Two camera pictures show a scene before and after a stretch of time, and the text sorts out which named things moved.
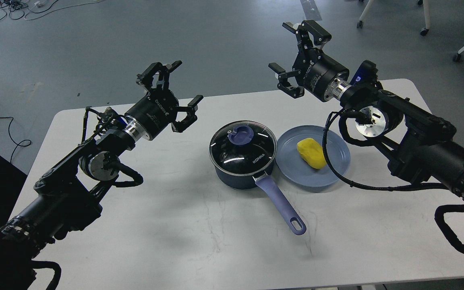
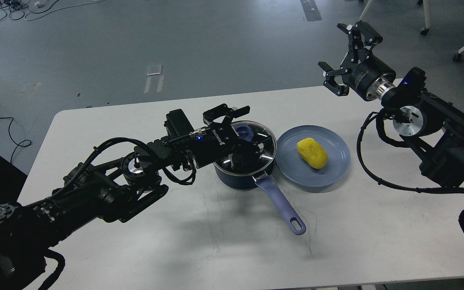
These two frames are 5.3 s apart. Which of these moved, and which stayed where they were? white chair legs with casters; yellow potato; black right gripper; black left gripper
Moved: black left gripper; black right gripper
Stayed: white chair legs with casters; yellow potato
